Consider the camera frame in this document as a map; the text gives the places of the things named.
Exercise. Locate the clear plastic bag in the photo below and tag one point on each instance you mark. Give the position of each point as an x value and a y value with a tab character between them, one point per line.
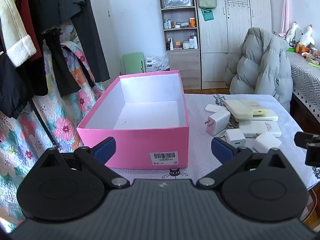
177	0

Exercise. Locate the grey puffer jacket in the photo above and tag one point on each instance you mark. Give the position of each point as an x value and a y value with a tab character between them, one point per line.
262	67

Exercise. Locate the small orange box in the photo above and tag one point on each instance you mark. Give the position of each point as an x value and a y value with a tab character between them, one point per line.
178	44

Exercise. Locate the white cube charger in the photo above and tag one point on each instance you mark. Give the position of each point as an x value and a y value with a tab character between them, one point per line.
236	137
266	142

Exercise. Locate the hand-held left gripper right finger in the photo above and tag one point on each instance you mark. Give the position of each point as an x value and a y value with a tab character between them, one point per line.
221	150

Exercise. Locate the light wooden wardrobe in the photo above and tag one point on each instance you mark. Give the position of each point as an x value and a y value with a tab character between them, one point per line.
237	42

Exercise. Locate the black jacket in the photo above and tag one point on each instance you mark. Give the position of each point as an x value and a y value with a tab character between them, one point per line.
15	85

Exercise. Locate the wooden bookshelf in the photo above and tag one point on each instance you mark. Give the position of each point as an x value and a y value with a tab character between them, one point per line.
185	62

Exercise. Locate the pink cardboard box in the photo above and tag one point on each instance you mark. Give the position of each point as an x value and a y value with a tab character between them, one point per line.
140	142

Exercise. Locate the orange bottle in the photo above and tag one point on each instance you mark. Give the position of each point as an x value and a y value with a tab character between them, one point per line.
192	22

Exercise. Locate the green hanging pouch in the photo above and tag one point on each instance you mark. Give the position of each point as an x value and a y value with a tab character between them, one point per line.
206	2

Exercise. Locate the green folding table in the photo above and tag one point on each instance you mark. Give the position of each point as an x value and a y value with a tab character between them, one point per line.
133	63

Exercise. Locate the white jar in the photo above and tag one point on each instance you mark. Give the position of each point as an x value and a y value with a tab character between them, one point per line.
185	45

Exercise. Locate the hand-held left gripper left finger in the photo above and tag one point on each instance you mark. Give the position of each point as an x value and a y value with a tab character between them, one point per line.
106	150

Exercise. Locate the pink curtain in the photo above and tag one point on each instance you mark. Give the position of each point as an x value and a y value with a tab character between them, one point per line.
285	5

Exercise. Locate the metal keys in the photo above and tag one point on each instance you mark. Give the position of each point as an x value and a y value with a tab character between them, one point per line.
233	122

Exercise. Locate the white goose plush toy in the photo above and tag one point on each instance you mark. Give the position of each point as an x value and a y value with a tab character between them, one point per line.
307	38
293	33

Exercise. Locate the white tissue packages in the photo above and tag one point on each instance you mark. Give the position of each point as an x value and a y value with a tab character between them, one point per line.
157	63

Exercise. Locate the black bottle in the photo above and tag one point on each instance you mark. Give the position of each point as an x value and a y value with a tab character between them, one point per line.
170	44

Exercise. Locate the red garment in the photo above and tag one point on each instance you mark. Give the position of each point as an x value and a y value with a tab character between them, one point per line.
32	30

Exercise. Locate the geometric patterned tablecloth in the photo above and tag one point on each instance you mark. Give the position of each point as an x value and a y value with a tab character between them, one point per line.
307	80

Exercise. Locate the white charger with prongs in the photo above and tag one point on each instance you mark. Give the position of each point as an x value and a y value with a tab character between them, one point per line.
216	122

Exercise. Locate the white power bank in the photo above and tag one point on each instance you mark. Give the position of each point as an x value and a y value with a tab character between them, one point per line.
260	128

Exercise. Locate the small flat white charger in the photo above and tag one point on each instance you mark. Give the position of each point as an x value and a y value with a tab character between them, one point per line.
212	108

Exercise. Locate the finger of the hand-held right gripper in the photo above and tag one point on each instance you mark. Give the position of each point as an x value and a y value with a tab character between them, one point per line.
312	152

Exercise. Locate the floral quilt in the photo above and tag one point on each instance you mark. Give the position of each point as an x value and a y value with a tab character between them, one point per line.
60	130

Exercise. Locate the cream fleece coat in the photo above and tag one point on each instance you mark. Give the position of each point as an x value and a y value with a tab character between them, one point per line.
15	30

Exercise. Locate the white pump bottle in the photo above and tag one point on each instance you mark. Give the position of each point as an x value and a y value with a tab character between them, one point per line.
193	42

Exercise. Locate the cream remote control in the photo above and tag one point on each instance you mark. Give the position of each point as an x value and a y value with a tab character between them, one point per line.
267	116
237	107

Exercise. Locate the teal hanging pocket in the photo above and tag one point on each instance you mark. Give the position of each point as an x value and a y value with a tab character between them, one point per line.
208	14

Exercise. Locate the black frilled-cuff garment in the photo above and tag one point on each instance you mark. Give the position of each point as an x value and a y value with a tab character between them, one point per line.
60	62

